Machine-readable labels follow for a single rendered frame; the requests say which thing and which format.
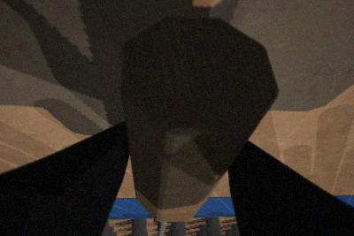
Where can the blue flat strip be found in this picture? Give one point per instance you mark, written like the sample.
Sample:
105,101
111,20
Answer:
130,208

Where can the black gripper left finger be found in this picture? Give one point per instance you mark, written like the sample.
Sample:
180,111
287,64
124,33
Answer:
68,193

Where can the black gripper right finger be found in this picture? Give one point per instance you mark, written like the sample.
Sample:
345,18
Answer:
271,199

